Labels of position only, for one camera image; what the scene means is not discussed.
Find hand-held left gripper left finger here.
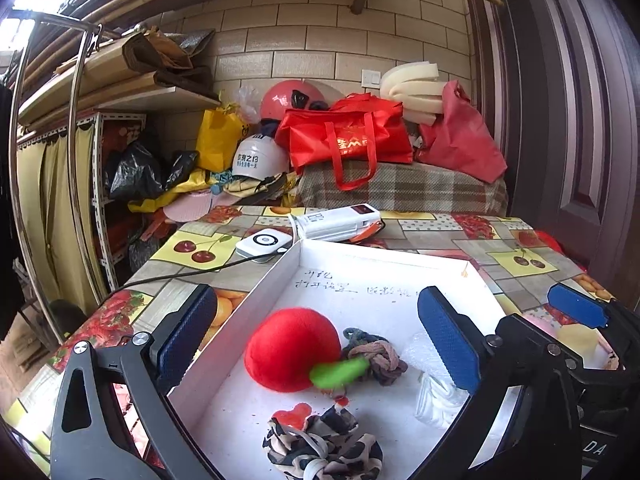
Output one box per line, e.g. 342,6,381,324
50,282,223,480

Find red plastic bag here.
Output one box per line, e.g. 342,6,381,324
532,229,586,271
417,80,508,184

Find plaid blanket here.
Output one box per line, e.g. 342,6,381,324
297,160,508,217

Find red helmet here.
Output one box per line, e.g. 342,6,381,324
260,80,346,123

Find yellow curtain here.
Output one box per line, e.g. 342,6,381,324
15,127,101,321

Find white cardboard box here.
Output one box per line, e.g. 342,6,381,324
167,237,523,480

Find red tote bag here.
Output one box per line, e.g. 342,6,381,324
274,92,415,192

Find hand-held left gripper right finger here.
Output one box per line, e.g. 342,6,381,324
417,285,583,480

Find metal pipe rack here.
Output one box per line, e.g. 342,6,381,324
7,10,108,346

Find white square charger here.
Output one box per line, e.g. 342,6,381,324
235,228,292,261

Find red plush apple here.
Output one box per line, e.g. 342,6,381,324
244,306,368,393

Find cream foam rolls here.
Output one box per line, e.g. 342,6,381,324
379,62,448,126

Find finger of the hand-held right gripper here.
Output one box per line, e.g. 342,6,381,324
546,282,640,386

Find grey brown knotted rope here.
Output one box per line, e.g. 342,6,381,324
342,327,408,386

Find leopard print scrunchie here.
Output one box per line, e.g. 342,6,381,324
262,402,385,480

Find wooden boards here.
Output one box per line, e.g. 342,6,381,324
17,35,223,126

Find clear bubble wrap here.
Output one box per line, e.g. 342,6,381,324
404,332,471,428

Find white power bank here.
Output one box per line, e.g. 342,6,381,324
289,203,385,242

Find white helmet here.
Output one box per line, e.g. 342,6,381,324
232,135,291,181

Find black plastic bag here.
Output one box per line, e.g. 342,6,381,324
107,140,168,201
165,150,200,191

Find yellow shopping bag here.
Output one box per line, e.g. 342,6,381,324
195,105,251,173

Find yellow cloth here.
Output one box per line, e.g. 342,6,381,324
127,167,301,213

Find brown cardboard pieces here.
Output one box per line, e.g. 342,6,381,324
122,27,216,96

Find white metal shelf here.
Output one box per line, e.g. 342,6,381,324
15,110,151,291

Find pink hat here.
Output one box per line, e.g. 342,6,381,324
162,191,241,223

